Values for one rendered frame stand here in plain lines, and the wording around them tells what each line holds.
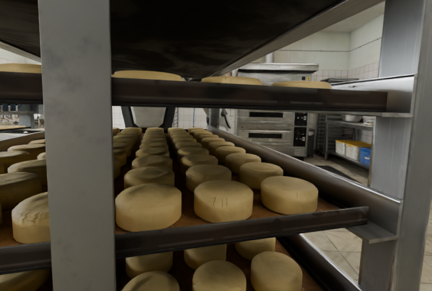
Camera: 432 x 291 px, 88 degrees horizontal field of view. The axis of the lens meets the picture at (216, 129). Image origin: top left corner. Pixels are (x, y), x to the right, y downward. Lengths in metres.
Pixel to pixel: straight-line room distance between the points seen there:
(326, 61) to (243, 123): 2.76
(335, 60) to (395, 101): 6.25
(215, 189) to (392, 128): 0.15
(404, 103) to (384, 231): 0.10
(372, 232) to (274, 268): 0.10
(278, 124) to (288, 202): 4.67
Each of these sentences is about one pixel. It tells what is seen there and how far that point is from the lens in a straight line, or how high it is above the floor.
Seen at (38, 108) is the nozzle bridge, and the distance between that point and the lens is 2.63.
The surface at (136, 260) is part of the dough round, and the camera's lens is 0.28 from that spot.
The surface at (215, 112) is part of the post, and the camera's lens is 0.75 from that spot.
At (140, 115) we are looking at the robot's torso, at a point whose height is 1.08.
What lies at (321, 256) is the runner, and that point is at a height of 0.97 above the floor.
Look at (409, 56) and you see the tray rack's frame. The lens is 0.22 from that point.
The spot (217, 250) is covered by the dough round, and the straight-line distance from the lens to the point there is 0.28.
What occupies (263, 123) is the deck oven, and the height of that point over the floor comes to 0.82.
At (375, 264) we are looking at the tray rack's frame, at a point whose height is 1.00.
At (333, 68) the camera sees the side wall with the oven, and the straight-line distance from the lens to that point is 6.40.
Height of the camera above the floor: 1.13
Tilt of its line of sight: 6 degrees down
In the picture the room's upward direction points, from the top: 1 degrees clockwise
